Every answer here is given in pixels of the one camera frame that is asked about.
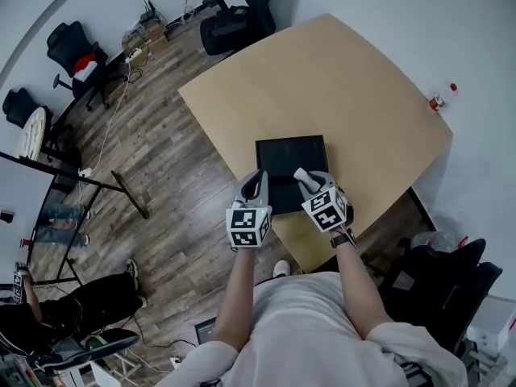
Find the stack of cardboard boxes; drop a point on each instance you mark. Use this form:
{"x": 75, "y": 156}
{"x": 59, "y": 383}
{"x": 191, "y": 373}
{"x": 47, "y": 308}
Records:
{"x": 146, "y": 34}

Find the black wrist watch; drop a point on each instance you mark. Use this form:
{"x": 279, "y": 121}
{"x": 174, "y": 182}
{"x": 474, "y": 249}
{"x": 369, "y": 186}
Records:
{"x": 341, "y": 240}

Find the black office chair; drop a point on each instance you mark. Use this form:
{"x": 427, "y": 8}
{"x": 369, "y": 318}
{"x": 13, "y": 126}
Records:
{"x": 238, "y": 18}
{"x": 435, "y": 288}
{"x": 76, "y": 51}
{"x": 22, "y": 107}
{"x": 96, "y": 347}

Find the black frame glass desk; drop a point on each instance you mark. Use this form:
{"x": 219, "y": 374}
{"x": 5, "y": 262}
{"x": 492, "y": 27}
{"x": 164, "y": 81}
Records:
{"x": 121, "y": 184}

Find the person's white shoe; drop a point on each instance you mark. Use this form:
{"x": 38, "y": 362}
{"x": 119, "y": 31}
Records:
{"x": 281, "y": 267}

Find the black tablet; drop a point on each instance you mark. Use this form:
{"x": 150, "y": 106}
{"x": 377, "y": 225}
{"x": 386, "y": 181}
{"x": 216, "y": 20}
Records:
{"x": 205, "y": 331}

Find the white power strip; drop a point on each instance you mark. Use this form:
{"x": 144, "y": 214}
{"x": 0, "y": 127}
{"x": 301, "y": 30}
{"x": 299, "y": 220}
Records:
{"x": 133, "y": 55}

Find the person's right forearm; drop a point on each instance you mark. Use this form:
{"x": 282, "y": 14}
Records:
{"x": 359, "y": 288}

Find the red and white cloth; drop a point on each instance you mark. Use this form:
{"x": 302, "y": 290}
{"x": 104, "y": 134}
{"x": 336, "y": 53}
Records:
{"x": 85, "y": 67}

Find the clear bottle with red cap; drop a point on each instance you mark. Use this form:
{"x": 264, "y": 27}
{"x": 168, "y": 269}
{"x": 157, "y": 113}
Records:
{"x": 440, "y": 100}

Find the white cardboard box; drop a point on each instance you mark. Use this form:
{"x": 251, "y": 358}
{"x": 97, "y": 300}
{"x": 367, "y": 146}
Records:
{"x": 493, "y": 329}

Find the person's left forearm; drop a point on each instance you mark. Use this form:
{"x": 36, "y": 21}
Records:
{"x": 238, "y": 292}

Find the black box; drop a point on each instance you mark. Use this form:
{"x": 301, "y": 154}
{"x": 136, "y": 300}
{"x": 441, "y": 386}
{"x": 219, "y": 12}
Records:
{"x": 291, "y": 157}

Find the person's white shirt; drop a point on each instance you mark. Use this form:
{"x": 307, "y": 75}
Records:
{"x": 310, "y": 337}

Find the white power adapter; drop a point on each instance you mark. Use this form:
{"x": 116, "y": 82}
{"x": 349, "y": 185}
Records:
{"x": 85, "y": 172}

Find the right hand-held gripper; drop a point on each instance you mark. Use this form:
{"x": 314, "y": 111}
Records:
{"x": 325, "y": 210}

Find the round white board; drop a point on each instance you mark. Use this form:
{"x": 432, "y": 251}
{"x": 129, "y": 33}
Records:
{"x": 33, "y": 133}

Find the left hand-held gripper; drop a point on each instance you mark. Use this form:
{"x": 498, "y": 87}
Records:
{"x": 246, "y": 224}

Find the clear plastic bag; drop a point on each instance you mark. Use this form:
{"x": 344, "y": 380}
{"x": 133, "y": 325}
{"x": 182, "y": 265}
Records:
{"x": 433, "y": 241}

